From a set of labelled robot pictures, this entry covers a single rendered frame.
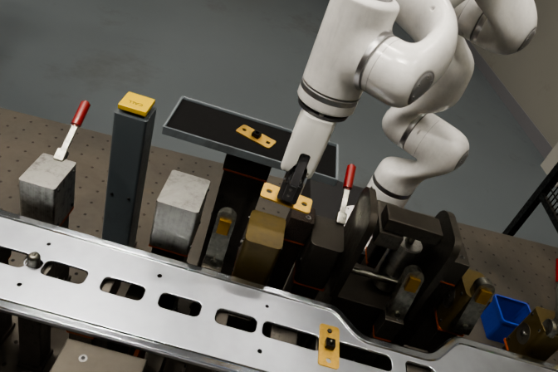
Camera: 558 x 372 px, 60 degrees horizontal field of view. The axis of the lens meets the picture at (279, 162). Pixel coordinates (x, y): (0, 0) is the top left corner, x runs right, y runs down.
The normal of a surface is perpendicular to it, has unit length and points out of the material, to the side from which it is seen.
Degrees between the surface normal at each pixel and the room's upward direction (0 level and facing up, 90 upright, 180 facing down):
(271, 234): 0
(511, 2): 66
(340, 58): 90
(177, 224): 90
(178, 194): 0
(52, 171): 0
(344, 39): 89
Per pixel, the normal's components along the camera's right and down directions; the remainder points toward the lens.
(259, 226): 0.28, -0.78
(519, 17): 0.36, 0.25
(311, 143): -0.10, 0.47
